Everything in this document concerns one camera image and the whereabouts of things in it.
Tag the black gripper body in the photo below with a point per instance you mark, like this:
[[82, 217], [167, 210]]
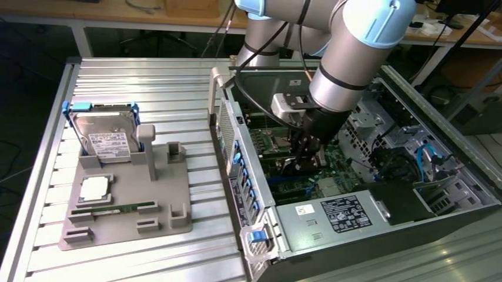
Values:
[[325, 124]]

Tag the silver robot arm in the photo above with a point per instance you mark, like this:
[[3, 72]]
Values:
[[353, 58]]

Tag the CPU socket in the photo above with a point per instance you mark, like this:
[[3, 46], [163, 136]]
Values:
[[278, 141]]

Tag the green motherboard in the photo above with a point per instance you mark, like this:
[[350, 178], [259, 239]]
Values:
[[341, 167]]

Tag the silver chipset heatsink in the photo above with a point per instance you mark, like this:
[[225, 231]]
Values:
[[332, 187]]

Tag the metal disk bay cage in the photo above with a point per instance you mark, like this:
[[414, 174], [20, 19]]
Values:
[[450, 196], [366, 123]]

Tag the grey power supply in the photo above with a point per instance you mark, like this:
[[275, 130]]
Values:
[[310, 226]]

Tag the black plastic cover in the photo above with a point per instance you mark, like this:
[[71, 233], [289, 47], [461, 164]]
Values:
[[400, 205]]

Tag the blue case latch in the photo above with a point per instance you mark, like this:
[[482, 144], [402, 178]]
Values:
[[258, 237]]

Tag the open black PC case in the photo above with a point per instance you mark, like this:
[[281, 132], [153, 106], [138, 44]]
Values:
[[353, 264]]

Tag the dark grey computer tower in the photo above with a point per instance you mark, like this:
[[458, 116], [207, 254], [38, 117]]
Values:
[[482, 111]]

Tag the white black small device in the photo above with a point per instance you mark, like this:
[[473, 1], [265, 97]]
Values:
[[422, 28]]

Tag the black slanted pole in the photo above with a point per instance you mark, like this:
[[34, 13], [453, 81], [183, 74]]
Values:
[[466, 35]]

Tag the black computer mouse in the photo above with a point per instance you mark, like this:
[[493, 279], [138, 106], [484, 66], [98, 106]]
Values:
[[454, 23]]

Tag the black tripod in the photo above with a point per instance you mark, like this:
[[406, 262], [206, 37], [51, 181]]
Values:
[[165, 41]]

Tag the black monitor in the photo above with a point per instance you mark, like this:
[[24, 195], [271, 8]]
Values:
[[450, 5]]

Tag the grey printed parts rack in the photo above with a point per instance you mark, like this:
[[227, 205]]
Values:
[[130, 229]]

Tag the green RAM stick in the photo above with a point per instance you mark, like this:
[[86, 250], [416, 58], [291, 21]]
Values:
[[114, 210]]

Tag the silver CPU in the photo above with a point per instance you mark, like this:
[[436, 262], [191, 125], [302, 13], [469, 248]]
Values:
[[94, 189]]

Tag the wooden desk white frame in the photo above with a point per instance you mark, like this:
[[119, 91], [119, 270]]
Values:
[[450, 36], [118, 17]]

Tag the hard disk with blue bracket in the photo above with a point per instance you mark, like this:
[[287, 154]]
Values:
[[106, 141]]

